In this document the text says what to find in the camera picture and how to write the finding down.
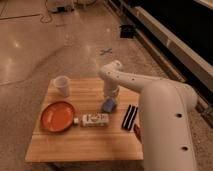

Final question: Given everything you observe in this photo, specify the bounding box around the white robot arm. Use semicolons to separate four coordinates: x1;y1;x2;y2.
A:
98;60;198;171

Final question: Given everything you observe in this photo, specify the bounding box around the white small bottle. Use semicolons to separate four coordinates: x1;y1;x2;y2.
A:
74;113;109;127

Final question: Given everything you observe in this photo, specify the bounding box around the translucent plastic cup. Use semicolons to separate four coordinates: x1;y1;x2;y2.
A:
53;76;70;97

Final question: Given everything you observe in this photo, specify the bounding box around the wooden table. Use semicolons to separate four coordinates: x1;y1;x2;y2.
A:
25;78;143;163

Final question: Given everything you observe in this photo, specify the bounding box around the black box on floor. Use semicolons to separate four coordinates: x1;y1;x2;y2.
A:
120;25;135;38

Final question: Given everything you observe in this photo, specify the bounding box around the orange round plate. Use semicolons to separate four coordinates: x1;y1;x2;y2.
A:
40;101;75;132

